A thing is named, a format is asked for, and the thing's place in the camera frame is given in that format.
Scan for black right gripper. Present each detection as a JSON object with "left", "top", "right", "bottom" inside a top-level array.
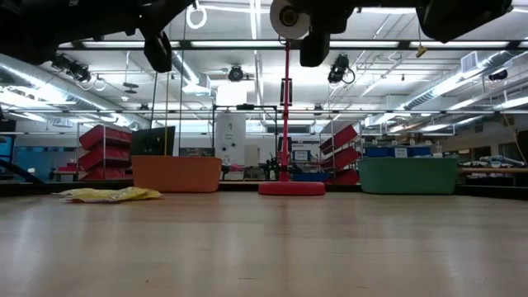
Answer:
[{"left": 288, "top": 0, "right": 360, "bottom": 68}]

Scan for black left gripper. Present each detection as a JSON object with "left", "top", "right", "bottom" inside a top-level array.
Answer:
[{"left": 123, "top": 0, "right": 195, "bottom": 73}]

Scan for orange plastic bin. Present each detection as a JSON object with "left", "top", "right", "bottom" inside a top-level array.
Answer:
[{"left": 131, "top": 155, "right": 223, "bottom": 194}]

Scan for yellow sour candy packet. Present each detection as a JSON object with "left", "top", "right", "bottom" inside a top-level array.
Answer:
[
  {"left": 53, "top": 187, "right": 144, "bottom": 204},
  {"left": 123, "top": 186, "right": 163, "bottom": 201}
]

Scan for teal green plastic bin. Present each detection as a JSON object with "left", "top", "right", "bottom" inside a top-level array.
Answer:
[{"left": 357, "top": 157, "right": 459, "bottom": 196}]

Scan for black ceiling spotlight cluster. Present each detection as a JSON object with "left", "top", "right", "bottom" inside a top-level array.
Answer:
[{"left": 50, "top": 52, "right": 108, "bottom": 92}]

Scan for black monitor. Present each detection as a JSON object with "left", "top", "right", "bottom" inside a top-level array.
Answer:
[{"left": 130, "top": 125, "right": 177, "bottom": 158}]

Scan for red storage bin rack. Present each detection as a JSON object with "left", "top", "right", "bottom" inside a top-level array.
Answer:
[
  {"left": 57, "top": 125, "right": 134, "bottom": 183},
  {"left": 318, "top": 124, "right": 362, "bottom": 186}
]

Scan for small framed screen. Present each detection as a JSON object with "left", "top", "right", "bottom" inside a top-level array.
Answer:
[{"left": 291, "top": 148, "right": 312, "bottom": 163}]

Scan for white cabinet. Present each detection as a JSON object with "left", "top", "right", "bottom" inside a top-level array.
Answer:
[{"left": 214, "top": 112, "right": 248, "bottom": 167}]

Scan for blue storage bins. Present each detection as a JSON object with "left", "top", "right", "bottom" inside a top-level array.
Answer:
[{"left": 364, "top": 144, "right": 433, "bottom": 160}]

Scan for red desk lamp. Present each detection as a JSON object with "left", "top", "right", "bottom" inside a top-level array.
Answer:
[{"left": 258, "top": 0, "right": 327, "bottom": 197}]

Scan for blue partition panel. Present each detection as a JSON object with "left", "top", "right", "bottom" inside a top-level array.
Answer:
[{"left": 14, "top": 146, "right": 80, "bottom": 182}]

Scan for wooden workbench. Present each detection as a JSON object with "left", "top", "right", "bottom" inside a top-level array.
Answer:
[{"left": 460, "top": 166, "right": 528, "bottom": 176}]

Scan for black camera with cable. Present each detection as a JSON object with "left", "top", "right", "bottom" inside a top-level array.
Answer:
[{"left": 327, "top": 53, "right": 357, "bottom": 86}]

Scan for white hanging ring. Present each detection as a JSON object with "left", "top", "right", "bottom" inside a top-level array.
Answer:
[{"left": 185, "top": 3, "right": 209, "bottom": 31}]

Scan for black hanging cable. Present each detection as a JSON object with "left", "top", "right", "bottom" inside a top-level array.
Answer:
[{"left": 148, "top": 72, "right": 160, "bottom": 119}]

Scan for black overhead frame beam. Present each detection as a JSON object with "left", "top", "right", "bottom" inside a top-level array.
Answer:
[{"left": 57, "top": 39, "right": 528, "bottom": 52}]

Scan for grey hanging cable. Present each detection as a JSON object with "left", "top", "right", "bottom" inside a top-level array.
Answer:
[{"left": 177, "top": 12, "right": 190, "bottom": 157}]

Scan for black round overhead camera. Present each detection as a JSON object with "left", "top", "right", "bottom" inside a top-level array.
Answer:
[{"left": 226, "top": 64, "right": 247, "bottom": 83}]

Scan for black metal stand frame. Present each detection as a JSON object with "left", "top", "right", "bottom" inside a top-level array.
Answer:
[{"left": 211, "top": 103, "right": 279, "bottom": 182}]

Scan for yellow hanging cord plug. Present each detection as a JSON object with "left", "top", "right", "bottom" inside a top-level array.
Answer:
[{"left": 415, "top": 24, "right": 428, "bottom": 59}]

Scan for black curved hose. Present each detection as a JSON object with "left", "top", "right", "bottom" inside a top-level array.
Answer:
[{"left": 0, "top": 158, "right": 43, "bottom": 187}]

